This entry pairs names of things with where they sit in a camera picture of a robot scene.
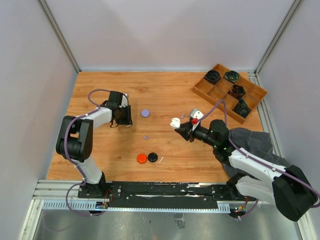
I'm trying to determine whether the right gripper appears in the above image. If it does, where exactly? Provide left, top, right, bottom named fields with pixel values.
left=175, top=120, right=218, bottom=148

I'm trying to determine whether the white earbud case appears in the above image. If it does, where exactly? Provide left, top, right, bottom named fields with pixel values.
left=170, top=117, right=181, bottom=129

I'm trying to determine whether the black earbud case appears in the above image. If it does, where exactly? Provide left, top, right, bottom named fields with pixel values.
left=147, top=152, right=158, bottom=163

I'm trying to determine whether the orange earbud case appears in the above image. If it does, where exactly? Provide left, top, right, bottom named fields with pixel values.
left=136, top=153, right=148, bottom=164

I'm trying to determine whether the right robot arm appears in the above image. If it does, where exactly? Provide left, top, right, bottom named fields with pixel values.
left=170, top=118, right=320, bottom=222

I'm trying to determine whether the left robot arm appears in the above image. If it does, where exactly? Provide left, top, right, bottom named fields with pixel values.
left=55, top=88, right=133, bottom=198

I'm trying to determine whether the dark rolled cloth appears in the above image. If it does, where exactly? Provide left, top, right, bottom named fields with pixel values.
left=228, top=84, right=246, bottom=100
left=223, top=70, right=241, bottom=84
left=204, top=70, right=221, bottom=85
left=233, top=98, right=252, bottom=118

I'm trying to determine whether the wooden divided tray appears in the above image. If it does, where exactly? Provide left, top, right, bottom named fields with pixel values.
left=192, top=63, right=268, bottom=124

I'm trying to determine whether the grey checked cloth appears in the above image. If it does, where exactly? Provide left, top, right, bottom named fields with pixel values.
left=229, top=127, right=291, bottom=167

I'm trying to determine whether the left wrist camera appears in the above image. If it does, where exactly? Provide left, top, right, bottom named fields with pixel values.
left=120, top=93, right=129, bottom=108

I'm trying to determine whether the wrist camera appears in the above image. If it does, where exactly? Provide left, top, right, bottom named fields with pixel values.
left=188, top=108, right=204, bottom=120
left=120, top=93, right=129, bottom=108

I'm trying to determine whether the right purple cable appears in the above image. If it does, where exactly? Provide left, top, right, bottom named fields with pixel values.
left=191, top=99, right=320, bottom=208

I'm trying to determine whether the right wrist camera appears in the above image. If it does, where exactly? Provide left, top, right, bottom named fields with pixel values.
left=188, top=108, right=204, bottom=120

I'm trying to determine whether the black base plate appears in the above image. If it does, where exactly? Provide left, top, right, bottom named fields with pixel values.
left=77, top=181, right=246, bottom=208

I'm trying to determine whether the grey cable duct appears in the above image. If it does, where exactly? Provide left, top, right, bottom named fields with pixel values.
left=41, top=199, right=231, bottom=214

